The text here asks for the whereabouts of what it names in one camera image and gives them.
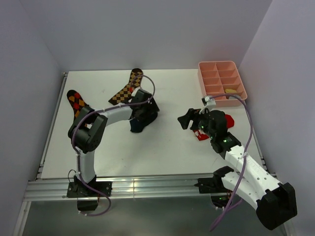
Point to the yellow ankle sock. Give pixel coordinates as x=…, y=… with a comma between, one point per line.
x=230, y=91

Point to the brown tan argyle sock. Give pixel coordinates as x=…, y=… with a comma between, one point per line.
x=125, y=94

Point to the aluminium frame rail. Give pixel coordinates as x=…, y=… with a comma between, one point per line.
x=122, y=187

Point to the red santa sock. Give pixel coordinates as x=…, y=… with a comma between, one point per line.
x=212, y=125

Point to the dark navy ankle sock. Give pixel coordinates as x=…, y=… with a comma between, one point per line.
x=137, y=126

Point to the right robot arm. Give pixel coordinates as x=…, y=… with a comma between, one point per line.
x=274, y=202

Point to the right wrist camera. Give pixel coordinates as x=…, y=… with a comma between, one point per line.
x=208, y=102

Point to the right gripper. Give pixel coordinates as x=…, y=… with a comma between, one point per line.
x=184, y=120

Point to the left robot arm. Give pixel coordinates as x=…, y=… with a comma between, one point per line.
x=87, y=129

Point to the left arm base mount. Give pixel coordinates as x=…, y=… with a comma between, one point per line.
x=77, y=190

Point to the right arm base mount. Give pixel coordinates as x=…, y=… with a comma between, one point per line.
x=219, y=195

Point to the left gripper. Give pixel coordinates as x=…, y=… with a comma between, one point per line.
x=151, y=108

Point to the red orange argyle sock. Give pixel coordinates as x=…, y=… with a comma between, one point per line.
x=76, y=101

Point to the pink compartment tray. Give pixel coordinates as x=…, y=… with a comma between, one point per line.
x=216, y=76

